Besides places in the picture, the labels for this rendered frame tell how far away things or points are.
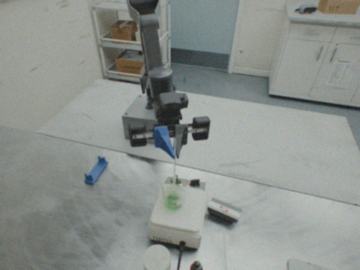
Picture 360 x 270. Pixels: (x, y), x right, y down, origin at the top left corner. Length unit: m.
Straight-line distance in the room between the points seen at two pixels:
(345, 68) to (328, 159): 2.11
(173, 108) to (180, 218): 0.26
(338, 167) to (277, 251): 0.41
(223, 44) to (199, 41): 0.32
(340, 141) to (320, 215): 0.38
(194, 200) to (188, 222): 0.06
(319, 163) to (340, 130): 0.25
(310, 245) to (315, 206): 0.13
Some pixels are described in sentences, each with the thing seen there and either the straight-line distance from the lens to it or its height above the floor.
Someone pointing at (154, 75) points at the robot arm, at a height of 1.26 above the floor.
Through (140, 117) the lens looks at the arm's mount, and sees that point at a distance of 0.87.
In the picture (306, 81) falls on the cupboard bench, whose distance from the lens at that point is 3.06.
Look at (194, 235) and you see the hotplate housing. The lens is 0.62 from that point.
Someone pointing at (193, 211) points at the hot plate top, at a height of 0.99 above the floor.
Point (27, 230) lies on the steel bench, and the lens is 0.80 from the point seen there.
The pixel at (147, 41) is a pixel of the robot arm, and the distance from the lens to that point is 0.66.
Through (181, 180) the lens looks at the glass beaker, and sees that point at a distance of 0.61.
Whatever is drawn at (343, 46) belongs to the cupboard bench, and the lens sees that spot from 2.97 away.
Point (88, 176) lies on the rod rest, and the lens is 0.82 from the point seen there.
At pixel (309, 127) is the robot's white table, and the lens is 1.14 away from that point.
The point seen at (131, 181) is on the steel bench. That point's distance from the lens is 0.81.
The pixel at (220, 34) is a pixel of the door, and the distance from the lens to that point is 3.45.
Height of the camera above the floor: 1.52
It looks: 40 degrees down
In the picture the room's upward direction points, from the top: straight up
